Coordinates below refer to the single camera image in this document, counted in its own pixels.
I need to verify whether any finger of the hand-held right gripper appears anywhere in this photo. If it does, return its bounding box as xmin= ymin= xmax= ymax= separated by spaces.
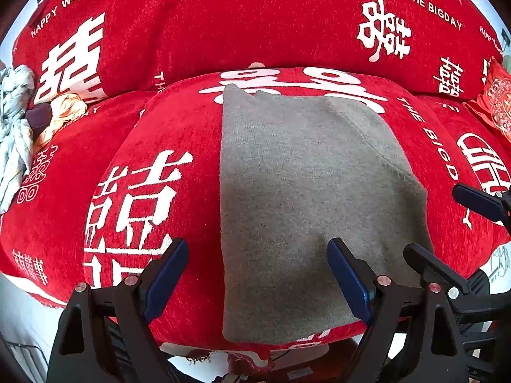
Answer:
xmin=453 ymin=183 xmax=511 ymax=232
xmin=403 ymin=243 xmax=472 ymax=300

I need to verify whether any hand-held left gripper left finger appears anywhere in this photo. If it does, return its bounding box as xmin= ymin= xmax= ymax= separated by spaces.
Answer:
xmin=47 ymin=238 xmax=190 ymax=383

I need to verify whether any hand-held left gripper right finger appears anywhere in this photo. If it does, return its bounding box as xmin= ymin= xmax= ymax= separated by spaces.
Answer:
xmin=326 ymin=237 xmax=468 ymax=383

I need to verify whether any grey knit sweater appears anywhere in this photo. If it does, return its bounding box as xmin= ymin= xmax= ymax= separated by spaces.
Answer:
xmin=219 ymin=84 xmax=436 ymax=346

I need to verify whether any red patterned cushion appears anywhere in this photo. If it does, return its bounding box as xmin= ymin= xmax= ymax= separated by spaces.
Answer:
xmin=463 ymin=58 xmax=511 ymax=144

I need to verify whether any cream crumpled cloth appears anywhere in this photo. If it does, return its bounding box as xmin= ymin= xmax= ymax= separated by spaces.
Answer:
xmin=34 ymin=94 xmax=88 ymax=148

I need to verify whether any dark purple cloth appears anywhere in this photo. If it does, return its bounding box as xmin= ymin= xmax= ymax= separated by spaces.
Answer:
xmin=26 ymin=104 xmax=52 ymax=130

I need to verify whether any grey floral cloth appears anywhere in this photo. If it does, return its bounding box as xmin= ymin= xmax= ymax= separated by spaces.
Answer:
xmin=0 ymin=66 xmax=37 ymax=214

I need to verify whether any red printed sofa cover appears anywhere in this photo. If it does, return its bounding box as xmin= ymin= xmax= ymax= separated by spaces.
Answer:
xmin=0 ymin=0 xmax=511 ymax=368

